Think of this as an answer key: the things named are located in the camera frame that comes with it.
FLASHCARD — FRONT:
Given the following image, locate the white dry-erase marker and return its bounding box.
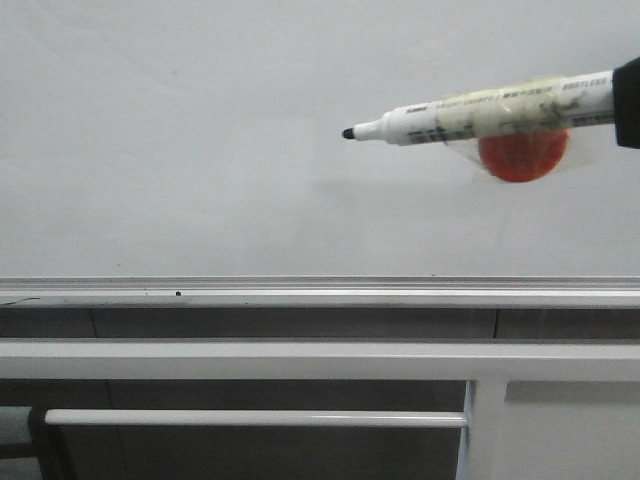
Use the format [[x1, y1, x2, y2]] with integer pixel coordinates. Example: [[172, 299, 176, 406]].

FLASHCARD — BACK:
[[342, 70, 614, 146]]

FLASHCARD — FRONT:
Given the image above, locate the black end cap on rail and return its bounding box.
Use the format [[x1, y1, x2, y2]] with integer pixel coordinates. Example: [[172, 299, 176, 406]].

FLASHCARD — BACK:
[[28, 408, 65, 480]]

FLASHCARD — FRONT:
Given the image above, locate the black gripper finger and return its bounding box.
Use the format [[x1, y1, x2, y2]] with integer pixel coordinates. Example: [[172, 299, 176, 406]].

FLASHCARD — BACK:
[[612, 57, 640, 149]]

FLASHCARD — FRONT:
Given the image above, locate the whiteboard with aluminium frame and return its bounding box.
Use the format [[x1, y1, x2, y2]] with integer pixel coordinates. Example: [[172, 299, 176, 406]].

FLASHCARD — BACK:
[[1, 1, 639, 307]]

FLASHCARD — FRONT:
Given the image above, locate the red round magnet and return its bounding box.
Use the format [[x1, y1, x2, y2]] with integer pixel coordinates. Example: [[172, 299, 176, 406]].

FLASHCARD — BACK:
[[479, 129, 570, 183]]

